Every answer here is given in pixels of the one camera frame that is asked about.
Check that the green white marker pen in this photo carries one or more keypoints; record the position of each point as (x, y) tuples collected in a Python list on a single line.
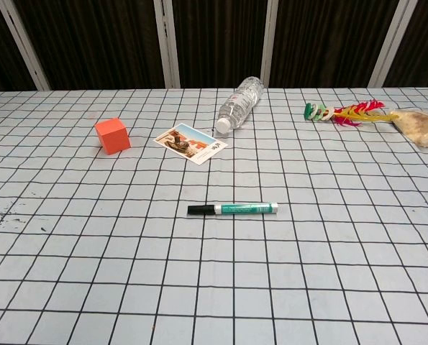
[(246, 208)]

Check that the photo postcard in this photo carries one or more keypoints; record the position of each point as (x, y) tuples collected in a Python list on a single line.
[(188, 143)]

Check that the clear plastic water bottle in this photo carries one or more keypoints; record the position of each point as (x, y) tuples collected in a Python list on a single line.
[(240, 102)]

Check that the orange cube block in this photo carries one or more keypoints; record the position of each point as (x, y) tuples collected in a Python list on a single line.
[(113, 138)]

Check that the white black checked tablecloth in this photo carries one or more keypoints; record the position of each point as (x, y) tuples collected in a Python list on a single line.
[(213, 287)]

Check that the red yellow feather shuttlecock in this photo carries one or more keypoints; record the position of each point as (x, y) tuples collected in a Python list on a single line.
[(354, 109)]

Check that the white metal frame post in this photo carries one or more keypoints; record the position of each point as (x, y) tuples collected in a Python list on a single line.
[(391, 46), (24, 46), (167, 46), (272, 46)]

